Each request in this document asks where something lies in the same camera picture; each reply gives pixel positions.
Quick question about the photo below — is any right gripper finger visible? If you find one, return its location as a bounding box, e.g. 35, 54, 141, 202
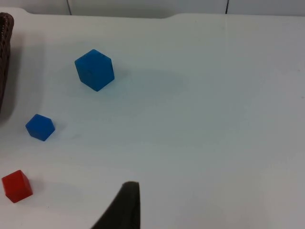
91, 181, 141, 229

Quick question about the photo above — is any dark brown wicker basket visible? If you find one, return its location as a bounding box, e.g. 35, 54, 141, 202
0, 12, 15, 115

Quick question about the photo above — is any red cube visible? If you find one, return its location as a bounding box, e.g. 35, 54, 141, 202
1, 169, 34, 204

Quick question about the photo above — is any small blue cube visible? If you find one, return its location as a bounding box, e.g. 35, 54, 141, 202
25, 114, 56, 142

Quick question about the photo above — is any large blue cube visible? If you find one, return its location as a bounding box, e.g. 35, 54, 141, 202
74, 49, 115, 93

